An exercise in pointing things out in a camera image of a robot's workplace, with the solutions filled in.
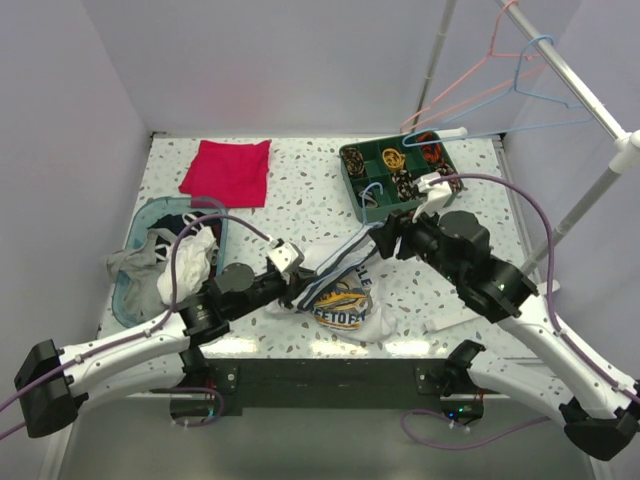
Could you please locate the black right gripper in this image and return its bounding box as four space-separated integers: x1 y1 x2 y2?
367 198 462 285

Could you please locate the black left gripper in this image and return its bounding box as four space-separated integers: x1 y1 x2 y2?
227 266 318 321

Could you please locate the blue wire hanger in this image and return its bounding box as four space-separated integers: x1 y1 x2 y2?
402 33 621 150
316 182 384 277

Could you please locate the white graphic tank top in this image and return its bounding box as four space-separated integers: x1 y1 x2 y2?
266 226 398 343

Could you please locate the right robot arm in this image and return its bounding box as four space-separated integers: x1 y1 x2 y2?
370 211 639 461

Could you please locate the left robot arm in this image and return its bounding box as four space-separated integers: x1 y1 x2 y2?
14 263 318 438

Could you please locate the green compartment tray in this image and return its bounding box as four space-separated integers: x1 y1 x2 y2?
339 129 466 222

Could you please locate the white cloth in basket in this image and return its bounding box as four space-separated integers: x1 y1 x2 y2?
175 226 219 303

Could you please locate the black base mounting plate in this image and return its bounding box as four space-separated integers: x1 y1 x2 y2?
183 358 480 416

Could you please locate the red folded cloth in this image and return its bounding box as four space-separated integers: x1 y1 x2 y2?
178 140 271 208

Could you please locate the blue laundry basket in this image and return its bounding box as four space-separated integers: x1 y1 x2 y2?
104 197 226 328

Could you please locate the grey cloth over basket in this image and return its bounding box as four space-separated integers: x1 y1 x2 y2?
104 228 176 327

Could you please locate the metal clothes rack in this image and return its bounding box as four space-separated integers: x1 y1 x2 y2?
414 0 640 334

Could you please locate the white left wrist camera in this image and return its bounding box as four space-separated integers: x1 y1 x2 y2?
267 239 304 284

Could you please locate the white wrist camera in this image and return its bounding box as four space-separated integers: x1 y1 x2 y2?
412 172 453 223
267 239 304 284

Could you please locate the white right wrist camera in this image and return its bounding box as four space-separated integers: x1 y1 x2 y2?
412 172 453 223

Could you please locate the pink wire hanger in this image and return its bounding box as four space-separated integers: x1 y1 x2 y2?
399 1 519 133

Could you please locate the blue wire hanger on rail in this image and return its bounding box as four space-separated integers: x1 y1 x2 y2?
402 33 621 150

